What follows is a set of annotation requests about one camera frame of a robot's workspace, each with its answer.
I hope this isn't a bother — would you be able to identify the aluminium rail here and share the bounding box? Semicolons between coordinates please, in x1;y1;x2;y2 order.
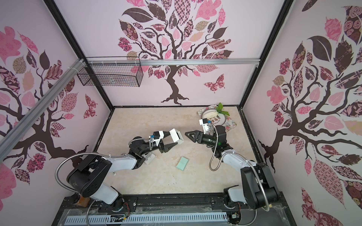
1;59;86;162
88;58;261;66

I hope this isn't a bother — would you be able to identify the left metal conduit cable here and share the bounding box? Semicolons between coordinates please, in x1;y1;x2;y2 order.
55;137;150;194

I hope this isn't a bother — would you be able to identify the metal conduit cable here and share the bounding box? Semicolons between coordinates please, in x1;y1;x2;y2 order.
55;137;150;194
208;124;271;212

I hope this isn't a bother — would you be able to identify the white round printed plate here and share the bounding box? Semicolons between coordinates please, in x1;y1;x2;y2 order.
201;109;226;125

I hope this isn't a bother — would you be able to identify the right metal conduit cable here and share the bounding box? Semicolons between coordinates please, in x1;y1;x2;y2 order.
208;124;271;212

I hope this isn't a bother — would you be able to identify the mint green card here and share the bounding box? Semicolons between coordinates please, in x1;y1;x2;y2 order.
176;157;189;171

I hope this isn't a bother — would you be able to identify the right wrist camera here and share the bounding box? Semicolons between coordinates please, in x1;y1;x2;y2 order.
199;118;214;135

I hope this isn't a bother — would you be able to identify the black wire basket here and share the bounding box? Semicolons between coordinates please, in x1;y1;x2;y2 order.
77;56;144;87

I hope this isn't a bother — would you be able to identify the brown bottle left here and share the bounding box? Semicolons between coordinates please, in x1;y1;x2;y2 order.
70;194;91;207

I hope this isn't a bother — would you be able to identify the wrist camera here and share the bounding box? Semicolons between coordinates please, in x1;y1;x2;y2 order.
199;118;214;135
149;131;164;147

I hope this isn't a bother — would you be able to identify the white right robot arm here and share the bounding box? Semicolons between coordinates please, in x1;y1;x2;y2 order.
185;125;280;211

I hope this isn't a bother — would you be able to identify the white lift-off box lid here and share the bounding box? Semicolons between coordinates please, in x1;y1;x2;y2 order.
169;129;184;145

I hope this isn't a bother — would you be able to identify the floral rectangular tray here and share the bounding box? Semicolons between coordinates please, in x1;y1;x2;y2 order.
197;104;237;132

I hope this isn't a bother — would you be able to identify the white slotted cable duct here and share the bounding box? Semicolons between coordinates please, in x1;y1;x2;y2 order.
64;212;228;226

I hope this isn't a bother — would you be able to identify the white lift-off box base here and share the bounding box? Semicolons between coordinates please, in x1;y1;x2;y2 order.
144;153;156;165

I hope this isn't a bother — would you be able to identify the left aluminium rail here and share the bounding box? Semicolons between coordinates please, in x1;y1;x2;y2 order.
1;59;86;162

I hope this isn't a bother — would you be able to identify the black corner frame post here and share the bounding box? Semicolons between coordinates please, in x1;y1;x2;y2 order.
239;0;295;109

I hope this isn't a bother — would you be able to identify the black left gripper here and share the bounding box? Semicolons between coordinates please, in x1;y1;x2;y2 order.
140;131;178;155

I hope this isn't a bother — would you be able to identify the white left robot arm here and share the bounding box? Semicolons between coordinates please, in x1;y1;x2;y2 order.
67;129;183;209

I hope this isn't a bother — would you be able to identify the white toy radish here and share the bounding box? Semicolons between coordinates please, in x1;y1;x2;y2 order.
205;103;230;119

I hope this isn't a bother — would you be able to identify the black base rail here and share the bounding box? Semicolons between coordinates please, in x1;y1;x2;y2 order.
96;192;255;215

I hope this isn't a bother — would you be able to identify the rear aluminium rail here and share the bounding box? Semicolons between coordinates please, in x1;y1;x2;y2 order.
88;58;261;66

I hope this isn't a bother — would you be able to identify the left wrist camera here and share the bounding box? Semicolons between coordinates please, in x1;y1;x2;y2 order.
149;131;164;147

